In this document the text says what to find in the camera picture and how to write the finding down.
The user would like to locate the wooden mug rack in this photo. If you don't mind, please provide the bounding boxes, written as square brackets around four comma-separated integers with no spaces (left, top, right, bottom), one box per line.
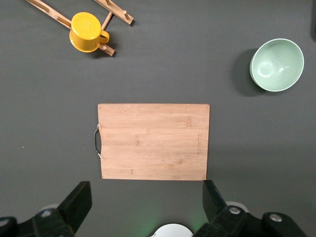
[24,0,134,57]

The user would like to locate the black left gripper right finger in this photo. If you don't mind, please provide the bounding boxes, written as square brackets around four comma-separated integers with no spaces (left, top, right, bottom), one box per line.
[202,180,263,237]

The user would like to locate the yellow mug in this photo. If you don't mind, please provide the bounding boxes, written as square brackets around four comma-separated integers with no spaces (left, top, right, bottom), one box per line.
[69,12,110,53]

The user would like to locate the wooden cutting board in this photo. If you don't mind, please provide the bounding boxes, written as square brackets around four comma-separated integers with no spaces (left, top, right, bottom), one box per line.
[93,103,211,181]

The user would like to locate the light green bowl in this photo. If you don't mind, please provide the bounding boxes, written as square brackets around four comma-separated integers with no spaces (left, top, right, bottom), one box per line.
[249,38,305,92]

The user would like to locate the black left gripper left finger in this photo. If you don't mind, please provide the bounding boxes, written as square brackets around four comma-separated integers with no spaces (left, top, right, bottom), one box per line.
[32,181,93,237]

